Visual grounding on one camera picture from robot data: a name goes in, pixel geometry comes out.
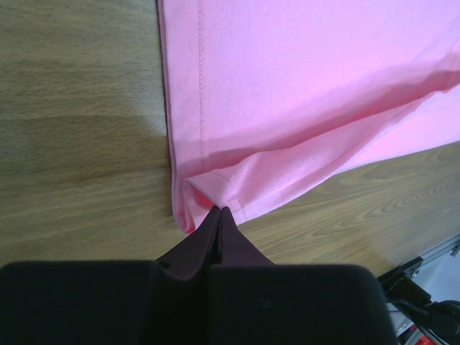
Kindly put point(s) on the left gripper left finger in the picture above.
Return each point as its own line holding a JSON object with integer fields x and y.
{"x": 162, "y": 301}

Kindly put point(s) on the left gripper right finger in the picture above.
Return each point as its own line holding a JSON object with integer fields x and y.
{"x": 253, "y": 301}

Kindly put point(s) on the pink t shirt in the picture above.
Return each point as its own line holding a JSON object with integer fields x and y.
{"x": 267, "y": 99}

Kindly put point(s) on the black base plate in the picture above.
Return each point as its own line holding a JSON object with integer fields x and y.
{"x": 437, "y": 321}

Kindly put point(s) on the aluminium frame rail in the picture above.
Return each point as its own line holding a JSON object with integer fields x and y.
{"x": 447, "y": 247}

